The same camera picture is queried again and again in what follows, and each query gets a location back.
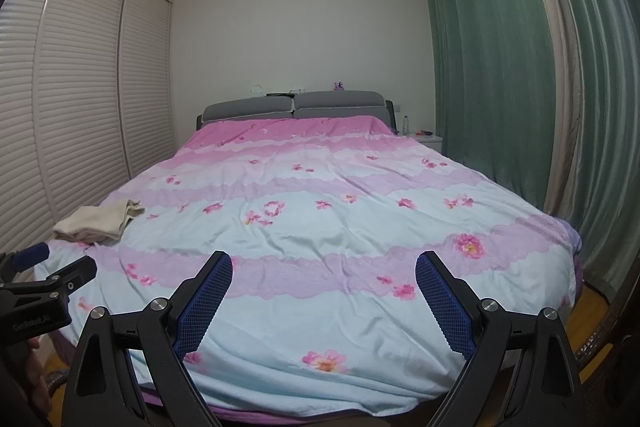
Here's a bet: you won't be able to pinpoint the purple bed sheet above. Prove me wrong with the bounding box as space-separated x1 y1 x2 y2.
135 384 451 427

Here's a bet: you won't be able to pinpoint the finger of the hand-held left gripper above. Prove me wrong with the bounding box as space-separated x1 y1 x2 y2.
0 241 51 282
30 255 99 304

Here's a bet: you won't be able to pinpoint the green curtain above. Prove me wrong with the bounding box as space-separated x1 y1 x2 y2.
419 0 560 212
525 0 640 308

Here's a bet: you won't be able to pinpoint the beige curtain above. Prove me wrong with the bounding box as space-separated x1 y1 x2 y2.
517 0 603 228

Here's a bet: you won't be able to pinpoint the cream pants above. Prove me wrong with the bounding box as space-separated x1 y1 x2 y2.
52 199 146 244

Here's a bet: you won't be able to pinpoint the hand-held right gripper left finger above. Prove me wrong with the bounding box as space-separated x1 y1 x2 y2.
47 250 234 427

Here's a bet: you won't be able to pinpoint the person's left hand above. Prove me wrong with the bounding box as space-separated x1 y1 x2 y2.
25 338 52 415

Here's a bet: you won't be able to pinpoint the pink floral bedspread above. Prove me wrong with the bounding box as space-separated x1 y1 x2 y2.
47 116 583 410

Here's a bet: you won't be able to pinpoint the white nightstand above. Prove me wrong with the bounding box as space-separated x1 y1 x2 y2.
416 134 444 154

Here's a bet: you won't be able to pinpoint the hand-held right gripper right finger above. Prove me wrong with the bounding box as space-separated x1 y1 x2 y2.
415 250 587 427

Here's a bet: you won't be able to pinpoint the white louvered wardrobe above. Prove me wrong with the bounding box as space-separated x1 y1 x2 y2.
0 0 174 258

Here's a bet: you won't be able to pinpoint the grey padded headboard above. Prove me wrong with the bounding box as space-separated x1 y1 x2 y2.
196 99 399 138

